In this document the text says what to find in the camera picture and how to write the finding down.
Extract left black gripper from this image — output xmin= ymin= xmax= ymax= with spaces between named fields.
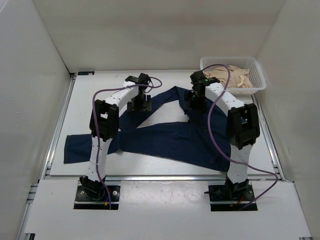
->
xmin=126 ymin=93 xmax=151 ymax=117

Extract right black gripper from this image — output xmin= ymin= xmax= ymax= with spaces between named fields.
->
xmin=183 ymin=90 xmax=208 ymax=116

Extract dark blue denim trousers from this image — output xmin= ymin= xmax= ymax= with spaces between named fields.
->
xmin=63 ymin=86 xmax=232 ymax=173

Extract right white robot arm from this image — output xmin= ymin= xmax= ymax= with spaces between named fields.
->
xmin=184 ymin=70 xmax=260 ymax=200

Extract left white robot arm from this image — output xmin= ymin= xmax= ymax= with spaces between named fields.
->
xmin=79 ymin=73 xmax=154 ymax=201

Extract beige trousers in basket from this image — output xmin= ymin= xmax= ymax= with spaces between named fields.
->
xmin=204 ymin=65 xmax=253 ymax=88

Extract blue label sticker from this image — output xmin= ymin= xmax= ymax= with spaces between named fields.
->
xmin=77 ymin=71 xmax=95 ymax=76

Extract white plastic mesh basket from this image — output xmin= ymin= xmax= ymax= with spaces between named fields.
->
xmin=200 ymin=56 xmax=266 ymax=96

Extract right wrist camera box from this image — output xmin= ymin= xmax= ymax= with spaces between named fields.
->
xmin=190 ymin=70 xmax=207 ymax=85

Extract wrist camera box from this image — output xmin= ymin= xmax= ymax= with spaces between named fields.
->
xmin=138 ymin=73 xmax=151 ymax=85
xmin=190 ymin=70 xmax=207 ymax=85

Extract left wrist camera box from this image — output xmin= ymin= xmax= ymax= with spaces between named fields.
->
xmin=138 ymin=73 xmax=151 ymax=85

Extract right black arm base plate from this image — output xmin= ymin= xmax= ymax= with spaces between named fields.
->
xmin=204 ymin=184 xmax=258 ymax=212

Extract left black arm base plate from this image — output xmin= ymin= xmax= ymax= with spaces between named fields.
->
xmin=73 ymin=185 xmax=121 ymax=210

